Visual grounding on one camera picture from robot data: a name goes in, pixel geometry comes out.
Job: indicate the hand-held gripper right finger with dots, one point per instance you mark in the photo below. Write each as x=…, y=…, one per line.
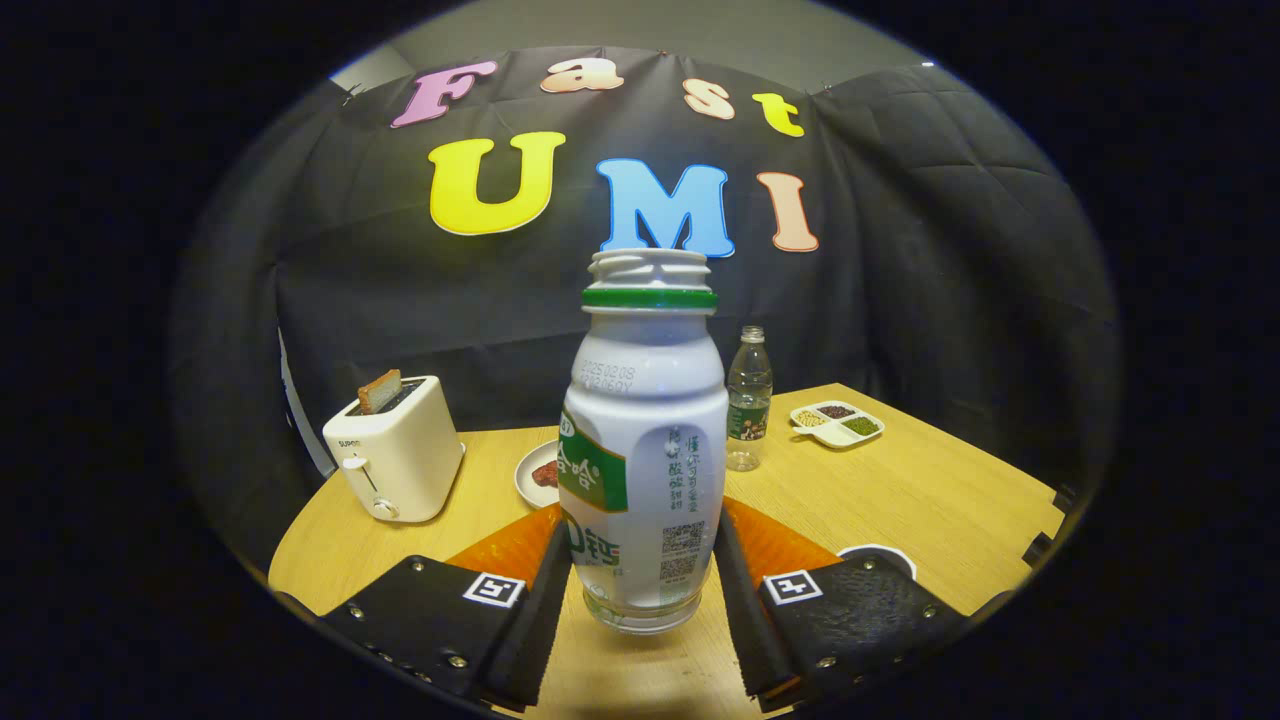
x=745, y=620

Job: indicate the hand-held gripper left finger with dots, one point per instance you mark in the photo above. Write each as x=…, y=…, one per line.
x=540, y=620

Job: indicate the white juice bottle green label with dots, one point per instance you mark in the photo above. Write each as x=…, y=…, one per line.
x=650, y=400

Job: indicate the clear plastic water bottle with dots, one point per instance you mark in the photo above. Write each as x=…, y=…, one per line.
x=749, y=400

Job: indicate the round white plate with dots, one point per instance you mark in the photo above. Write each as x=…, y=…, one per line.
x=525, y=482

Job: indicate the brown meat slice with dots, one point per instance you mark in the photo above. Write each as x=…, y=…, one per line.
x=547, y=474

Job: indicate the wooden table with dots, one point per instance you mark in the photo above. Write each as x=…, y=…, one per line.
x=900, y=490

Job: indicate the cream toaster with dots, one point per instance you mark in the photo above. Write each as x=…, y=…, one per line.
x=400, y=460

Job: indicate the white divided snack dish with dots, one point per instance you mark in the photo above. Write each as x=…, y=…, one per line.
x=835, y=427

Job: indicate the toasted bread slice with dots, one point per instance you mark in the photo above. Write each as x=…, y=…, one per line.
x=380, y=392

